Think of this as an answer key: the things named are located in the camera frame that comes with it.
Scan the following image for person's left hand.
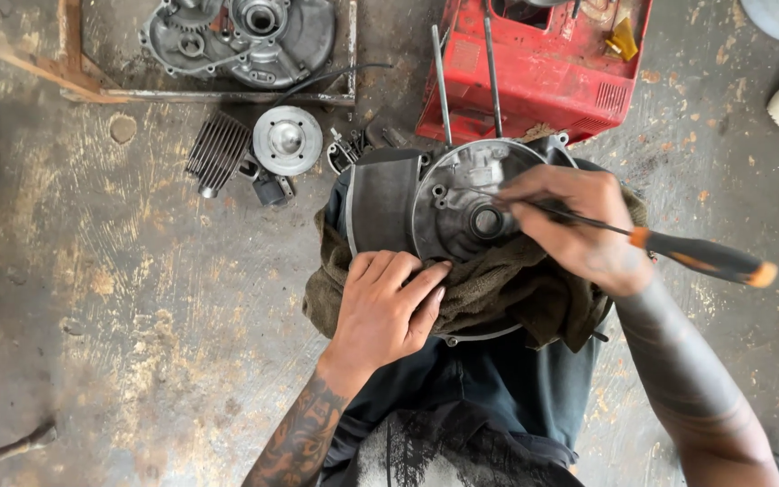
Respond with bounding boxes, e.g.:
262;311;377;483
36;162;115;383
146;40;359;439
322;250;454;381

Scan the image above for person's right hand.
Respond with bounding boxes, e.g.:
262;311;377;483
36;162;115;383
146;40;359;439
494;164;655;299

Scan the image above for orange black handled screwdriver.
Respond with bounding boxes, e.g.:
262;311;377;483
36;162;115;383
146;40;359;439
464;187;779;289

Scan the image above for brown cloth rag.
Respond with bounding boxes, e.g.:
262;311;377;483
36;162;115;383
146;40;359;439
302;188;649;354

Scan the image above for silver engine crankcase with studs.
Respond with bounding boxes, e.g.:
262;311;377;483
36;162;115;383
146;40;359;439
345;17;610;347

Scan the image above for person's dark blue trousers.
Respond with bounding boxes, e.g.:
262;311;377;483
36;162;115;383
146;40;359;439
322;159;623;487

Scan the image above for person's black printed shirt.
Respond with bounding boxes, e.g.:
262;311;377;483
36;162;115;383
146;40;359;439
321;404;587;487

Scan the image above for red generator housing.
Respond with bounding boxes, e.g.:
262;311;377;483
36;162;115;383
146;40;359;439
415;0;654;146

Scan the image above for small black engine part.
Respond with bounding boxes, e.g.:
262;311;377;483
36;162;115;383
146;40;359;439
252;169;294;208

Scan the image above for heap of small dark parts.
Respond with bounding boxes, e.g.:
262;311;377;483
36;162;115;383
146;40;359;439
349;124;411;158

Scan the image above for yellow rag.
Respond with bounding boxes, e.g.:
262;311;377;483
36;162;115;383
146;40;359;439
605;17;640;63

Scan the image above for round silver cylinder head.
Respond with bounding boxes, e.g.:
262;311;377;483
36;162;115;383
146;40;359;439
252;106;324;178

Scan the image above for finned engine cylinder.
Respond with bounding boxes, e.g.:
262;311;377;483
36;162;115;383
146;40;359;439
184;110;254;200

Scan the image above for grey engine crankcase half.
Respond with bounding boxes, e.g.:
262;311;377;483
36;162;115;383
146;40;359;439
138;0;337;91

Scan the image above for rusty metal rod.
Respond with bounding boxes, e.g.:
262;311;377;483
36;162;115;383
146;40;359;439
0;420;58;478

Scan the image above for rusty metal frame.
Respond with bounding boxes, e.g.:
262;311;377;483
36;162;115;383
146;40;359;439
0;0;358;106

